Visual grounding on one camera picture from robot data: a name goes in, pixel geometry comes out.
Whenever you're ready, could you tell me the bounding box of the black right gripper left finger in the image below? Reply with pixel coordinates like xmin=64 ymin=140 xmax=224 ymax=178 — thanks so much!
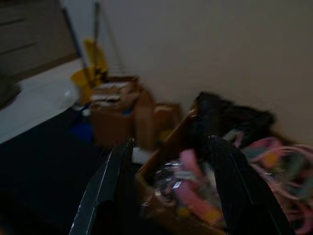
xmin=69 ymin=138 xmax=142 ymax=235

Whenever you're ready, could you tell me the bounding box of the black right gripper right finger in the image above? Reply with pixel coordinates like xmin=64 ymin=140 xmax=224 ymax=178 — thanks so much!
xmin=207 ymin=135 xmax=295 ymax=235

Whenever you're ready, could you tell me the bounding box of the crumpled clear plastic wrapper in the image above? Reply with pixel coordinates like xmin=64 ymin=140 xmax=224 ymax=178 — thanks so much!
xmin=151 ymin=160 xmax=183 ymax=198

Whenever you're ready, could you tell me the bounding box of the brown cardboard box with papers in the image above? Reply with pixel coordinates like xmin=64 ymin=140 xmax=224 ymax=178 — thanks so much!
xmin=89 ymin=76 xmax=140 ymax=149

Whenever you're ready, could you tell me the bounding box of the black cloth bundle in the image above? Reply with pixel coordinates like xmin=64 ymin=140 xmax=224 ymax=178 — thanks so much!
xmin=193 ymin=91 xmax=277 ymax=150

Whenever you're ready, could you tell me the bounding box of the large brown cardboard box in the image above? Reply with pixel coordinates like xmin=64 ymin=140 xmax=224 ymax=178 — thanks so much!
xmin=136 ymin=92 xmax=313 ymax=235

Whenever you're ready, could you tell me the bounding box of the tall brown cardboard box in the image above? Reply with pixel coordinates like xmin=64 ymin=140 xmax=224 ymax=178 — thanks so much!
xmin=134 ymin=87 xmax=157 ymax=150

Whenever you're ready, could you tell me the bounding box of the small brown cardboard box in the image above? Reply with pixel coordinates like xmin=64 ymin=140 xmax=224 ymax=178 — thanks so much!
xmin=153 ymin=103 xmax=182 ymax=143

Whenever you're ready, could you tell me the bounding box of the yellow mop bucket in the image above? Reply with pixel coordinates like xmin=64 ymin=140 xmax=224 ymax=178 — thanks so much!
xmin=70 ymin=37 xmax=109 ymax=105

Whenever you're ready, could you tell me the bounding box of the grey pole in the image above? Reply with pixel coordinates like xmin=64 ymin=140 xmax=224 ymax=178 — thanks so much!
xmin=92 ymin=0 xmax=101 ymax=71

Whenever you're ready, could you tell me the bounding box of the blue mop handle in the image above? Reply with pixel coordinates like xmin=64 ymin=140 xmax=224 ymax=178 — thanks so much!
xmin=61 ymin=0 xmax=91 ymax=81

